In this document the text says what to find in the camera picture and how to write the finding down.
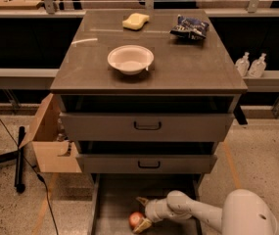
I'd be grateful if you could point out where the left clear pump bottle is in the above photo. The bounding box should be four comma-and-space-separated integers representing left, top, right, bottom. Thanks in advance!
235, 52, 250, 76

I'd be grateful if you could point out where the white bowl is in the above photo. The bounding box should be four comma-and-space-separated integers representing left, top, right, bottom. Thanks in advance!
108, 45, 154, 75

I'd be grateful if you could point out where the blue chip bag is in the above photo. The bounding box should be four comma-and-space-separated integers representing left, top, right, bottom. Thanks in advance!
170, 15, 209, 40

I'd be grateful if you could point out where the grey metal rail shelf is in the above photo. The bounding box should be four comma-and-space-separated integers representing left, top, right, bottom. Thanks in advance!
0, 69, 279, 92

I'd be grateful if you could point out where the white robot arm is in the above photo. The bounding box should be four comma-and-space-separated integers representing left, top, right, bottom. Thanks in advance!
128, 189, 279, 235

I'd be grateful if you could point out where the red apple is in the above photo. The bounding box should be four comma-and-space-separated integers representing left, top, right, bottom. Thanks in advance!
128, 211, 144, 229

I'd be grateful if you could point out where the yellow sponge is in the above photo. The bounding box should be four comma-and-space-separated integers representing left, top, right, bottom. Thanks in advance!
122, 13, 150, 30

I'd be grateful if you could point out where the grey drawer cabinet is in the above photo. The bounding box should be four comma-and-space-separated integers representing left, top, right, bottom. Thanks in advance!
50, 9, 249, 181

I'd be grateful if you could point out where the black floor cable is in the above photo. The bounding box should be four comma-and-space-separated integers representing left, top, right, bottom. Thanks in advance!
0, 101, 60, 235

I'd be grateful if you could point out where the middle grey drawer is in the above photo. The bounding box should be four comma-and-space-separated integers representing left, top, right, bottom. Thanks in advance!
76, 154, 217, 174

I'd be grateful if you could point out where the bottom open grey drawer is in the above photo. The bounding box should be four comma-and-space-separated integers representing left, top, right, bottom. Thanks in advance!
87, 174, 203, 235

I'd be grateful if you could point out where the cardboard box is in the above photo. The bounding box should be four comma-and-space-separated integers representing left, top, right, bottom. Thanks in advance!
20, 94, 81, 173

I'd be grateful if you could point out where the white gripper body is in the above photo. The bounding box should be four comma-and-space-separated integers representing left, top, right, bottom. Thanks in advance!
145, 199, 172, 223

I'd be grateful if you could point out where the black stand base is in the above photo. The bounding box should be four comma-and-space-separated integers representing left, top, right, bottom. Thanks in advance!
0, 125, 26, 194

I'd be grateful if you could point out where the top grey drawer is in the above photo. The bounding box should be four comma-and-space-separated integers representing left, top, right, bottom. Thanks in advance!
60, 113, 234, 142

